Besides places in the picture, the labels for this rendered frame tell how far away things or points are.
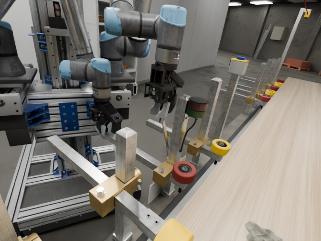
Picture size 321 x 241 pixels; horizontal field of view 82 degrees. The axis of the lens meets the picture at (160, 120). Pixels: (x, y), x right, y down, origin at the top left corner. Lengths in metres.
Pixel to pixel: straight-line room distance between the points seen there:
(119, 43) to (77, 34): 0.25
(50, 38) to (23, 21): 1.92
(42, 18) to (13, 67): 0.30
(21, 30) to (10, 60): 1.97
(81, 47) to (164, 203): 0.74
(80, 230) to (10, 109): 0.96
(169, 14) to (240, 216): 0.57
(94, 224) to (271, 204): 1.24
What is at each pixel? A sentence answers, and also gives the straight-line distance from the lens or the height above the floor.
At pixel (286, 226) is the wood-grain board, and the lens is 0.65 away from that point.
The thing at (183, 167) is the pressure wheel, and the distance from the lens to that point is 0.65.
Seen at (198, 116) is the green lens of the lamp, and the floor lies 1.10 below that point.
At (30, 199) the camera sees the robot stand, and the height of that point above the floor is 0.21.
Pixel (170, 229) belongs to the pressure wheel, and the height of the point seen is 0.98.
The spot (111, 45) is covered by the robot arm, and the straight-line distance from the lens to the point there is 1.07.
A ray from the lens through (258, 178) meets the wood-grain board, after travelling 0.75.
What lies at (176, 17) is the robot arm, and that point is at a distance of 0.57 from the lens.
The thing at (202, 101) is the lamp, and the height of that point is 1.14.
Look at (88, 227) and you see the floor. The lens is 1.60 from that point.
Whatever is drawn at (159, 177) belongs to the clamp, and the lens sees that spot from 0.68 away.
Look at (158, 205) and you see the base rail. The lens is 0.80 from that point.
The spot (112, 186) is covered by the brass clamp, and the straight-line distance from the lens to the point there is 0.49.
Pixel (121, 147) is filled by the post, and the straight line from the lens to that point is 0.43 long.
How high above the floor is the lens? 1.33
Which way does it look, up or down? 27 degrees down
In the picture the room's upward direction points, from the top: 7 degrees clockwise
